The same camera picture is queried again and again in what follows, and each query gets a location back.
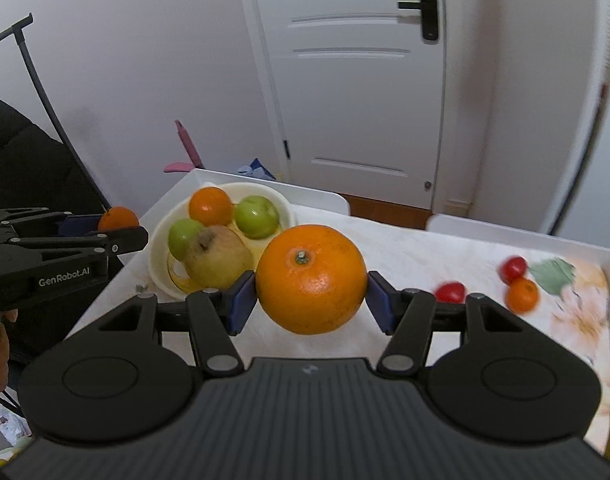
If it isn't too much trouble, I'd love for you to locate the pink plastic object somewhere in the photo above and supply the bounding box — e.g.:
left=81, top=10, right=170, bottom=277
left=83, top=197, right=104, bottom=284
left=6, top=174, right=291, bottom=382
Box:
left=163, top=119, right=206, bottom=174

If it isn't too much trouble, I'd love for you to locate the white refrigerator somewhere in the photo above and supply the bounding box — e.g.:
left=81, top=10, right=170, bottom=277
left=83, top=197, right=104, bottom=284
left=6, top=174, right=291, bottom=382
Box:
left=545, top=0, right=610, bottom=261

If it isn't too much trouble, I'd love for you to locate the blue and white bag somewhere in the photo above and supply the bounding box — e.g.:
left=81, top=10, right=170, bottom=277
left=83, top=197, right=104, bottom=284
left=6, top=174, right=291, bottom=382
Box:
left=236, top=158, right=277, bottom=181

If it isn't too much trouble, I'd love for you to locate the large orange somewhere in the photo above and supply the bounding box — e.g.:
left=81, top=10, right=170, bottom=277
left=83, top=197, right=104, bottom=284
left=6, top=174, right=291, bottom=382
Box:
left=255, top=224, right=369, bottom=336
left=188, top=186, right=235, bottom=228

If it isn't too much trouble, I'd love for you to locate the green apple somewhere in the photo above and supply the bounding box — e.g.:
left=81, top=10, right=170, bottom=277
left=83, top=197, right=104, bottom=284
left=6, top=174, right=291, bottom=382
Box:
left=234, top=195, right=280, bottom=240
left=167, top=218, right=206, bottom=261

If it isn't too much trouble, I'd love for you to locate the yellow-red apple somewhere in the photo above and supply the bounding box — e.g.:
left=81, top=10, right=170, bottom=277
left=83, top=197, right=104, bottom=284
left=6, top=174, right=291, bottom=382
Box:
left=184, top=225, right=255, bottom=291

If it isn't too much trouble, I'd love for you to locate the floral tablecloth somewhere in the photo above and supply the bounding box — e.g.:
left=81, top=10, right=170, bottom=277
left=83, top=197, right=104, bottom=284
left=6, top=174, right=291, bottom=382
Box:
left=66, top=209, right=610, bottom=457

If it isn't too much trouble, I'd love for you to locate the white panel door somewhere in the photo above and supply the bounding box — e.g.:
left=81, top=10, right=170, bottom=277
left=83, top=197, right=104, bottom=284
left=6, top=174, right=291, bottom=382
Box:
left=233, top=0, right=449, bottom=212

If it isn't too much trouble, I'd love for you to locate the black pole stand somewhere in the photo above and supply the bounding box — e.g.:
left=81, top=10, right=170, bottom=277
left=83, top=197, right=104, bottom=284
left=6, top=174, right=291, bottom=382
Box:
left=0, top=12, right=114, bottom=212

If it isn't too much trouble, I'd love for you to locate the white rimmed table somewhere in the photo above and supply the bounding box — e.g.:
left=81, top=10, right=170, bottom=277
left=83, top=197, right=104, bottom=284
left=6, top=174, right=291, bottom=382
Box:
left=65, top=168, right=610, bottom=461

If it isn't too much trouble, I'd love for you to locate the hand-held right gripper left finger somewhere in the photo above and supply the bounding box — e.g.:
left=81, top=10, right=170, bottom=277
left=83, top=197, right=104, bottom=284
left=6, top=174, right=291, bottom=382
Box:
left=99, top=270, right=259, bottom=374

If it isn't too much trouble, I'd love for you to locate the small mandarin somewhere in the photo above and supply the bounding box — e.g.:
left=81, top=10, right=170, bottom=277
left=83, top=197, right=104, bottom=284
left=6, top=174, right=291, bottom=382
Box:
left=97, top=206, right=140, bottom=234
left=505, top=277, right=540, bottom=314

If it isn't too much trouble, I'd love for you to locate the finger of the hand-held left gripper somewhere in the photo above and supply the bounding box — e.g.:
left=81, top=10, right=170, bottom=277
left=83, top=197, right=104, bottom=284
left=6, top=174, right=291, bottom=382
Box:
left=0, top=207, right=104, bottom=241
left=9, top=226, right=150, bottom=262

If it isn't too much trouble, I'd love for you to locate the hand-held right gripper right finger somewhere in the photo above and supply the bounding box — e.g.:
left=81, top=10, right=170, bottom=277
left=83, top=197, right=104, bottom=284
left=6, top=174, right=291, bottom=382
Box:
left=367, top=270, right=520, bottom=374

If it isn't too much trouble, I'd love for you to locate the black door lock handle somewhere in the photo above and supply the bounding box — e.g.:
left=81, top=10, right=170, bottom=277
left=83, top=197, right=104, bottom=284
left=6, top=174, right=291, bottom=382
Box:
left=397, top=0, right=439, bottom=43

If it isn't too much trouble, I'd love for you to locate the yellow bear bowl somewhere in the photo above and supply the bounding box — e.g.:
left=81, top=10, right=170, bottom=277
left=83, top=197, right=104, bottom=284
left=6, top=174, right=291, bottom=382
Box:
left=148, top=181, right=299, bottom=304

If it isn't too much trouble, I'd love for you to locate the red cherry tomato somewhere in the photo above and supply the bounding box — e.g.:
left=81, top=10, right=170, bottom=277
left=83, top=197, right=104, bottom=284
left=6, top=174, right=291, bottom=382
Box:
left=434, top=282, right=467, bottom=304
left=500, top=256, right=529, bottom=285

